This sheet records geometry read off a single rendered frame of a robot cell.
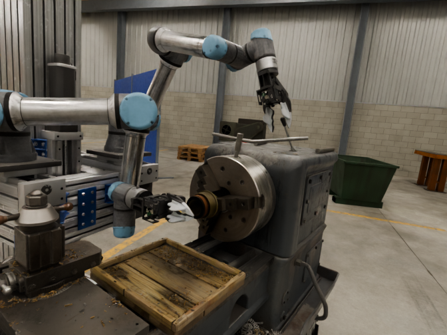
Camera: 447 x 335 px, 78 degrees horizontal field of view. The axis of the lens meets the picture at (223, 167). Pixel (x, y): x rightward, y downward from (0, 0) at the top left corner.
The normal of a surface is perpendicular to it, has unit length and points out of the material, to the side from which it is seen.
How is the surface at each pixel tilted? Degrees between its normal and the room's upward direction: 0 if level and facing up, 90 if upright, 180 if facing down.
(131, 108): 89
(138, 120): 88
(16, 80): 90
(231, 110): 90
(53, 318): 0
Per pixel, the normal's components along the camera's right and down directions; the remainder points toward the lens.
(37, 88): 0.90, 0.15
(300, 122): -0.31, 0.13
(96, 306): 0.09, -0.98
